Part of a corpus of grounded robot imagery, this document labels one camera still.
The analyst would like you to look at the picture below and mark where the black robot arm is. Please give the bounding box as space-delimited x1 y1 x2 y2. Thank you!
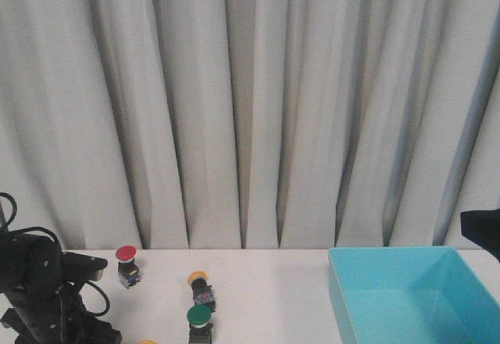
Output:
1 230 122 343
460 209 500 260

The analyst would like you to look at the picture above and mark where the yellow push button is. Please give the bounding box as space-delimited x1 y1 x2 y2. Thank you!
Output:
187 271 216 312
137 339 157 344

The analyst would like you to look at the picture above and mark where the green push button upright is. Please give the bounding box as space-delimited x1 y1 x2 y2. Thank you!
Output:
187 304 213 344

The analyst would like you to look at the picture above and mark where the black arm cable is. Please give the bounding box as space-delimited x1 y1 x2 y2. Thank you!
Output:
0 192 112 317

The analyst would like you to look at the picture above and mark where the light blue plastic box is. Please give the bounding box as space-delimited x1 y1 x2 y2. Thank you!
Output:
328 246 499 343

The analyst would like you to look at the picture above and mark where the grey pleated curtain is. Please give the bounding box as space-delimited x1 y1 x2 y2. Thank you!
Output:
1 0 499 249

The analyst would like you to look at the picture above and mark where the yellow push button middle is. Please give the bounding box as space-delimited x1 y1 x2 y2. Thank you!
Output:
187 271 216 312

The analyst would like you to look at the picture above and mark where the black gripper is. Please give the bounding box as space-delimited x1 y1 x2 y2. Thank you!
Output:
1 277 122 343

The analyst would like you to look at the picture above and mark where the red push button far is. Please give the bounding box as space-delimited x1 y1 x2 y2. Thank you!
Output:
115 245 141 289

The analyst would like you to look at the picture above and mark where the yellow push button front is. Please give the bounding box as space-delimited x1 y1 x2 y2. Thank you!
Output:
137 339 157 344

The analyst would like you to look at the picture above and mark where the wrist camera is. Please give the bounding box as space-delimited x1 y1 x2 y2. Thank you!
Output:
62 252 108 282

